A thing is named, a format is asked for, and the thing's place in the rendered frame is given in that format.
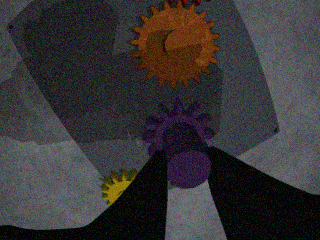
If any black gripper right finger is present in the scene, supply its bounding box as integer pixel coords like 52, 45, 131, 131
205, 147, 320, 240

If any orange gear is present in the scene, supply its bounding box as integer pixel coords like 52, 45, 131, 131
128, 0, 221, 91

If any grey board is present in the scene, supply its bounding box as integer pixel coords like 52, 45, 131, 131
7, 0, 280, 179

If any red gear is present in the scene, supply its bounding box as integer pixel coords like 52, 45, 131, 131
168, 0, 201, 7

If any purple gear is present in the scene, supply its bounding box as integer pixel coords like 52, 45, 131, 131
143, 97, 215, 189

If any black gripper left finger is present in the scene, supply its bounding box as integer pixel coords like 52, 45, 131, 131
0, 149, 168, 240

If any yellow gear with black stripe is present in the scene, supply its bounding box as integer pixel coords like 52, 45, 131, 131
101, 169, 137, 207

